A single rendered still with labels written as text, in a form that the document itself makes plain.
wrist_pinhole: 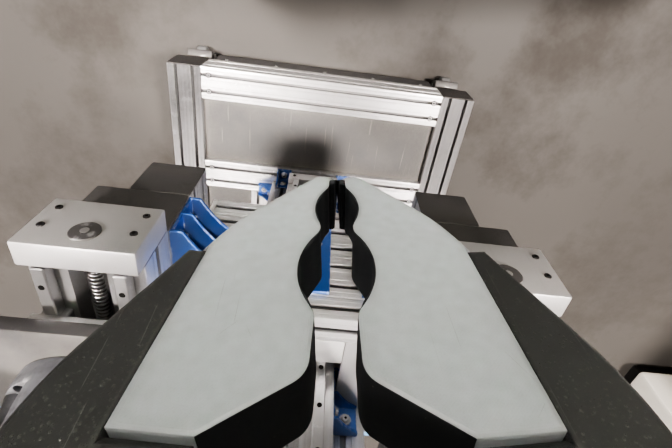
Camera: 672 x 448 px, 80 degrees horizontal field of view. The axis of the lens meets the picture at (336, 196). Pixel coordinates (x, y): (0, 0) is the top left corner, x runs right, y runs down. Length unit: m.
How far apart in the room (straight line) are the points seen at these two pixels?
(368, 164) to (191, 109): 0.54
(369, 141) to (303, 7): 0.45
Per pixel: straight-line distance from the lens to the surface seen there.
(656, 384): 2.58
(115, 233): 0.53
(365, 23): 1.35
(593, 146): 1.72
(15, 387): 0.61
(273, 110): 1.21
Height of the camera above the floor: 1.33
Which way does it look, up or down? 59 degrees down
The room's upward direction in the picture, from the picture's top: 179 degrees counter-clockwise
